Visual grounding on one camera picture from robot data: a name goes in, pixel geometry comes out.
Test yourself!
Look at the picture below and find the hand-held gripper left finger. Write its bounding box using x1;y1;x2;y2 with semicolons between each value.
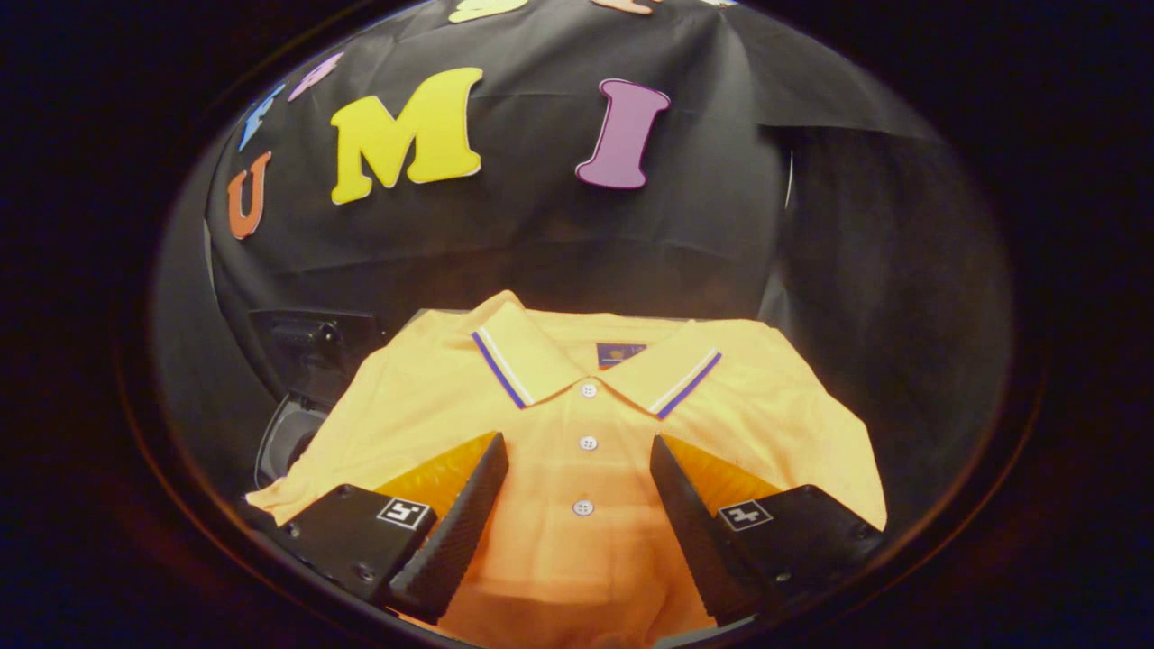
261;431;510;626

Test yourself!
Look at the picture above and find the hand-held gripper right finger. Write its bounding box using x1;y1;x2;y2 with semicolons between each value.
649;434;889;628

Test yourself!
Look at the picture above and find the glass washing machine lid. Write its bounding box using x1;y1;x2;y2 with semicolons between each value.
248;309;390;408

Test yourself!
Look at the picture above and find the grey washing machine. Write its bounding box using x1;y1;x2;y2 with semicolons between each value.
251;309;390;492

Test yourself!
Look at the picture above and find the black backdrop cloth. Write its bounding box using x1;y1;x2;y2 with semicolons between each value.
149;0;1015;506

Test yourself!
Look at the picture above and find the yellow polo shirt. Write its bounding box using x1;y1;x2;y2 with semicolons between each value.
245;290;889;649

